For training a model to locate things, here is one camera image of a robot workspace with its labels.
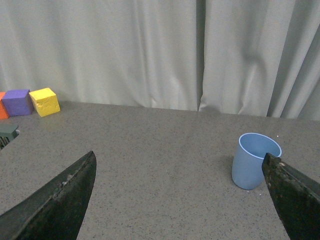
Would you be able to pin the orange foam cube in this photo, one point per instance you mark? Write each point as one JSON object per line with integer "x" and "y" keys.
{"x": 3, "y": 111}

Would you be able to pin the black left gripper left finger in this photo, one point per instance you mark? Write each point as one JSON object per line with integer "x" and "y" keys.
{"x": 56, "y": 210}

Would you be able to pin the yellow foam cube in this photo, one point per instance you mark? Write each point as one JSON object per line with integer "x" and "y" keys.
{"x": 45, "y": 102}

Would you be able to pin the grey curtain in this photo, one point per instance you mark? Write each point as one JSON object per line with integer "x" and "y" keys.
{"x": 246, "y": 57}

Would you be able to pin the purple foam cube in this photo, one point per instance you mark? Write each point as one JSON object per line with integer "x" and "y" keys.
{"x": 18, "y": 102}

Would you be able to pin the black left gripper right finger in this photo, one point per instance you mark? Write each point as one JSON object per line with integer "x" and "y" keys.
{"x": 295, "y": 196}

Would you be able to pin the grey-green slotted basket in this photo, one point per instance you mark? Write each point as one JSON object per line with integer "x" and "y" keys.
{"x": 8, "y": 132}

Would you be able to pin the blue plastic cup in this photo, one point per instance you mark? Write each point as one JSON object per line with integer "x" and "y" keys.
{"x": 247, "y": 163}

